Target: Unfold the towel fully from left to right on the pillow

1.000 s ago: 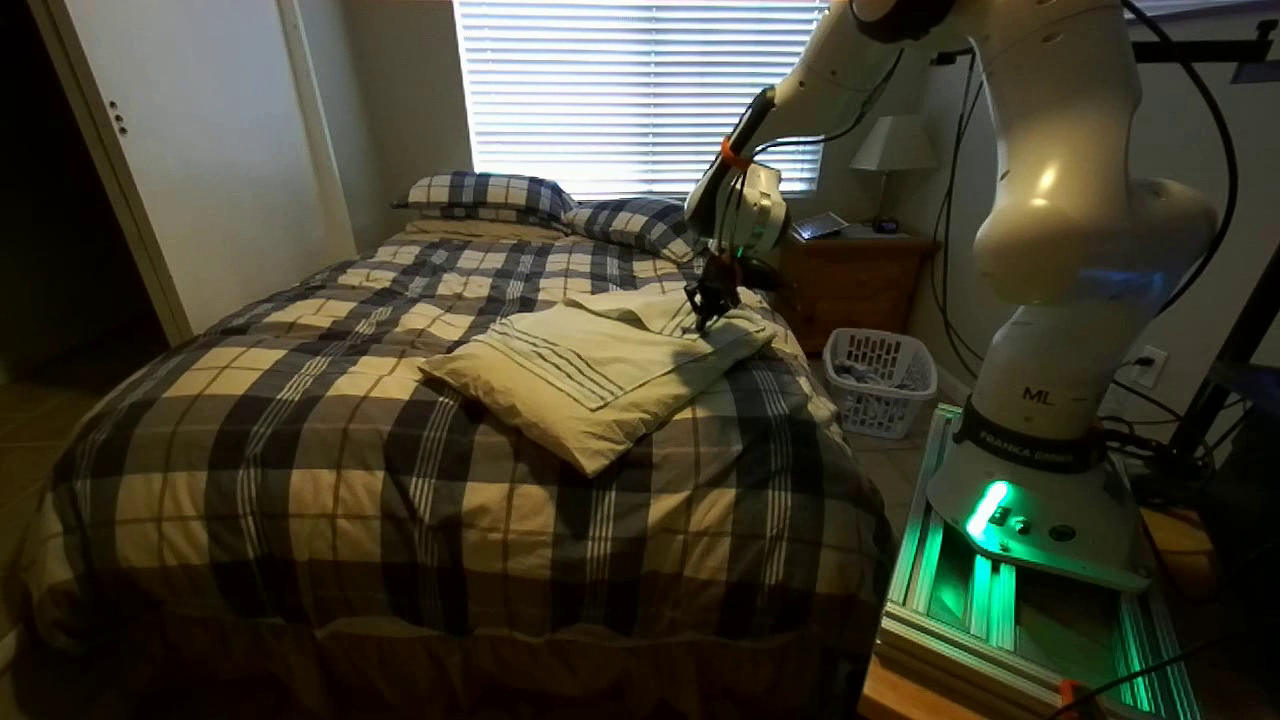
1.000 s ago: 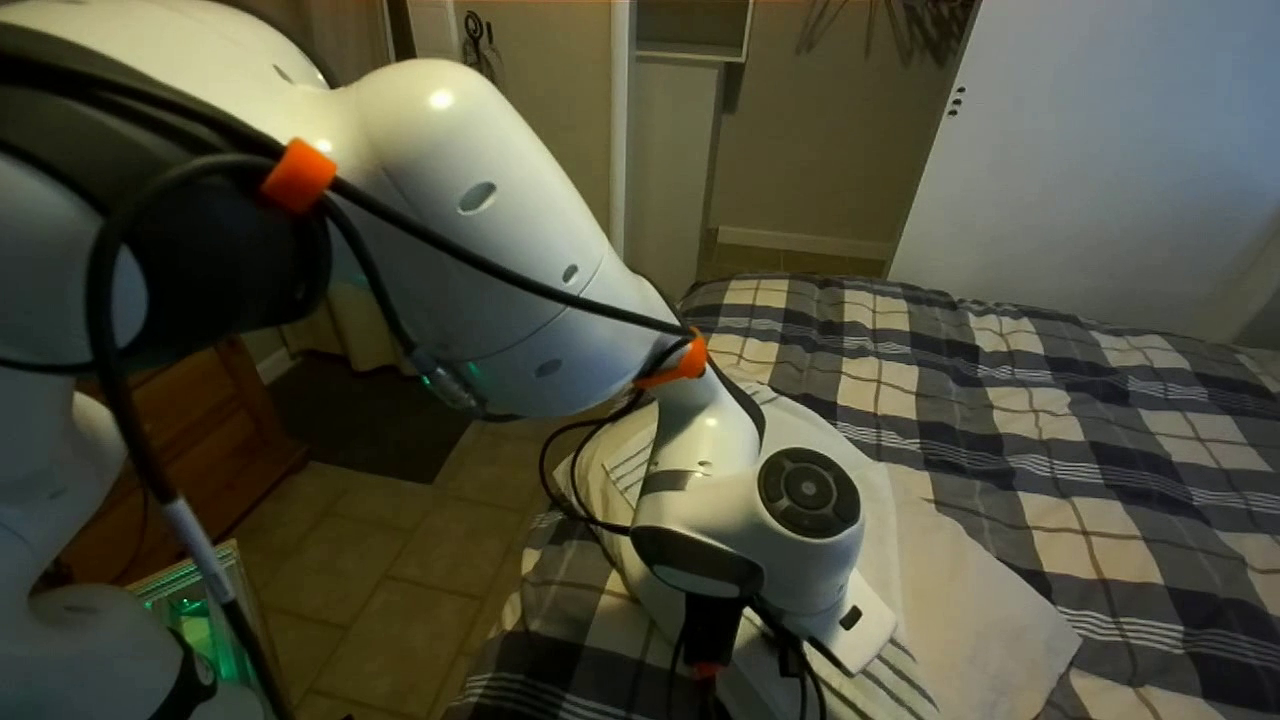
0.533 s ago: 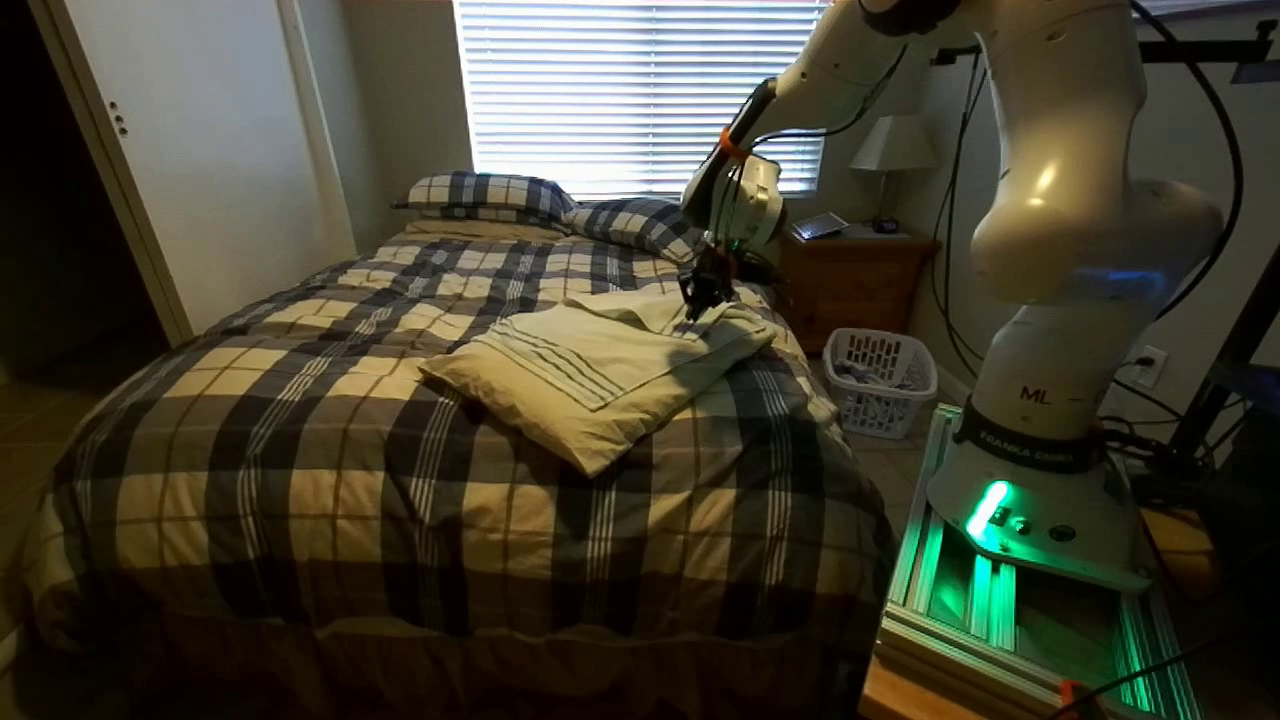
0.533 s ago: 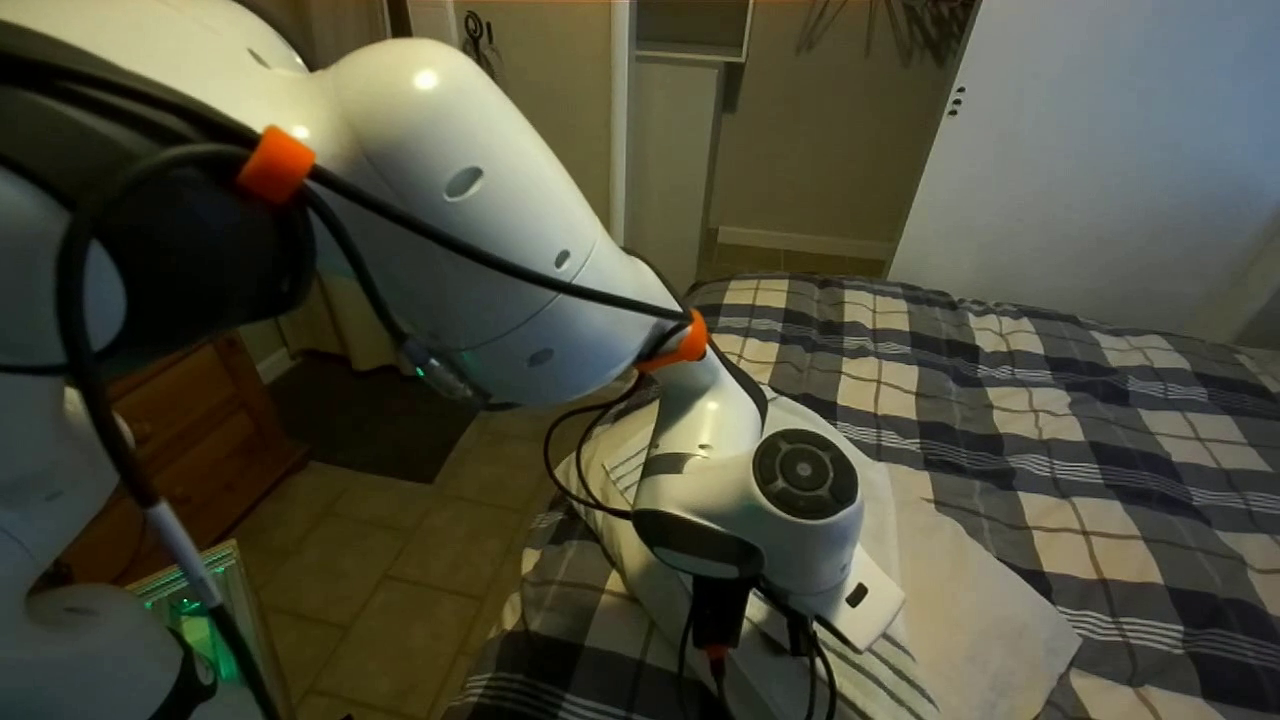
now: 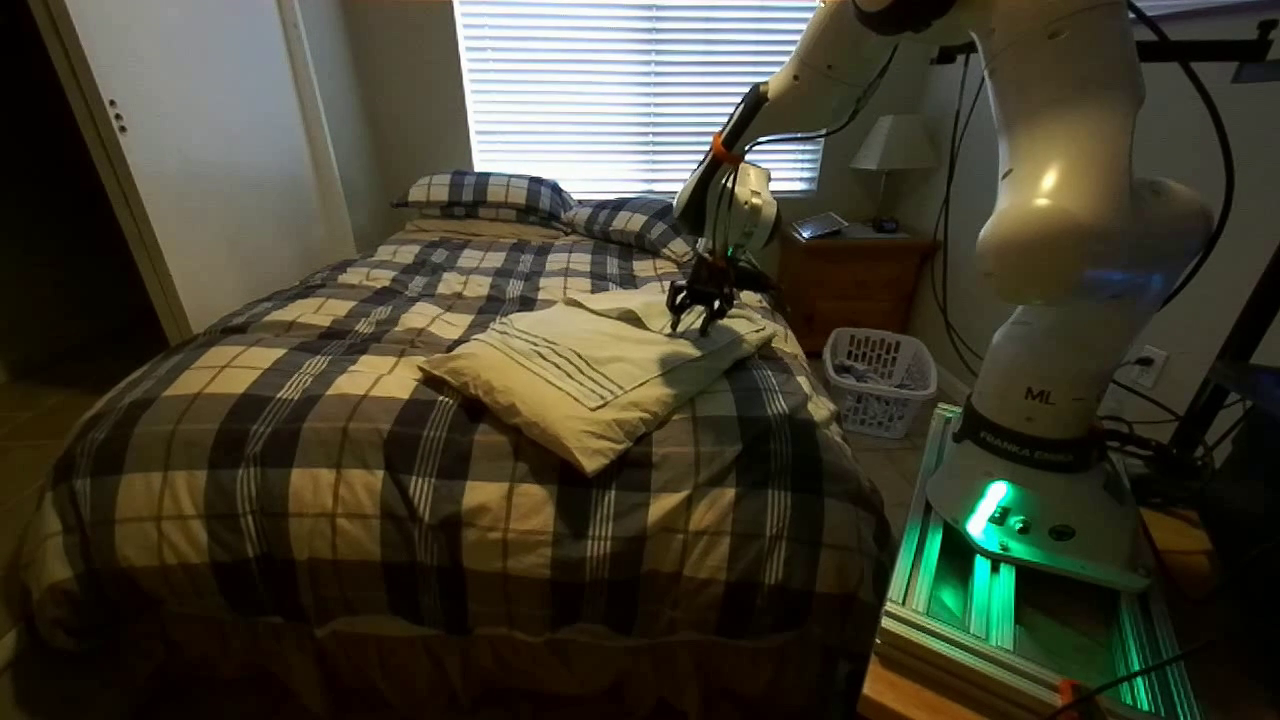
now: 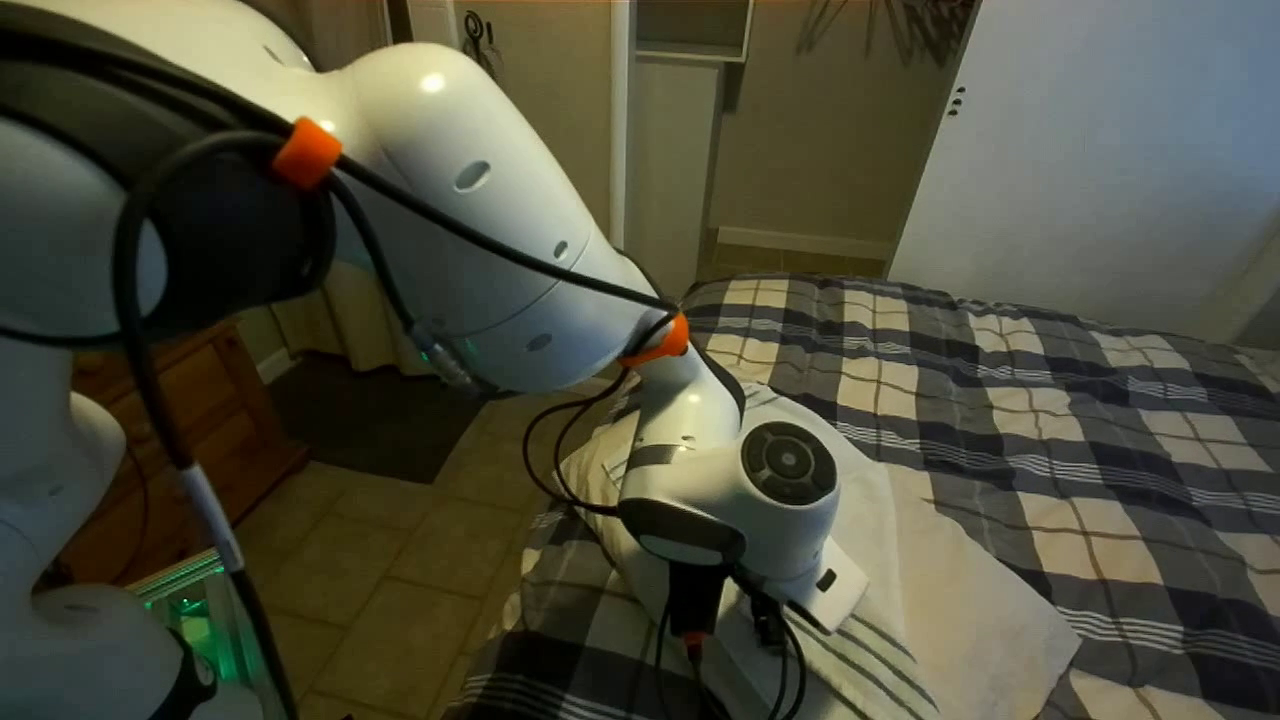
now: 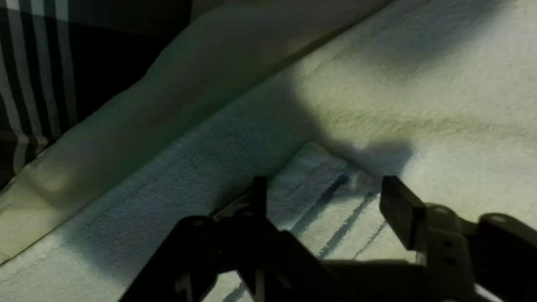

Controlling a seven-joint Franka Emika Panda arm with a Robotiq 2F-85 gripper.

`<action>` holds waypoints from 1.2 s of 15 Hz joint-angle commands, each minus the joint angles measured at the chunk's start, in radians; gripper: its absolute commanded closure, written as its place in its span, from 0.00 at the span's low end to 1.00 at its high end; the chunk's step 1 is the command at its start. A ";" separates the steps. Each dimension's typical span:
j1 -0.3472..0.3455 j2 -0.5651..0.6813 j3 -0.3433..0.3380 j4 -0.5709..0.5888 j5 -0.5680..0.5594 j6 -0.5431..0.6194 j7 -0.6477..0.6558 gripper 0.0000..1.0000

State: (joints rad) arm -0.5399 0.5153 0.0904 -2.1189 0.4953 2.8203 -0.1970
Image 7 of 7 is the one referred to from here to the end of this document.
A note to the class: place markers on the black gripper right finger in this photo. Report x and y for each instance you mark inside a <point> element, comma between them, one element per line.
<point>480,263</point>

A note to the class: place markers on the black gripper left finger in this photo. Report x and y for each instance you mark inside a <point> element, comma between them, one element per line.
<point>235,263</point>

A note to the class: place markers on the pale striped towel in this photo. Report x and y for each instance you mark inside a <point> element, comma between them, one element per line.
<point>436,95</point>

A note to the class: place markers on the plaid checkered blanket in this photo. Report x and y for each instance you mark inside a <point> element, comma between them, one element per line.
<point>67,57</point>

